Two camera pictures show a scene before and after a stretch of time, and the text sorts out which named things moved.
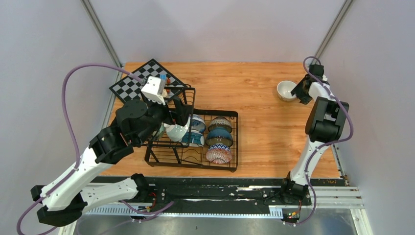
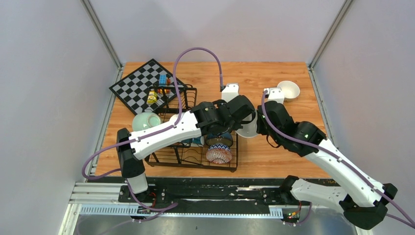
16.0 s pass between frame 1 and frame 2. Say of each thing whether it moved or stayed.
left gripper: moved
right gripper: moved
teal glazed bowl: stayed
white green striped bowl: moved
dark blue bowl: stayed
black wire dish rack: stayed
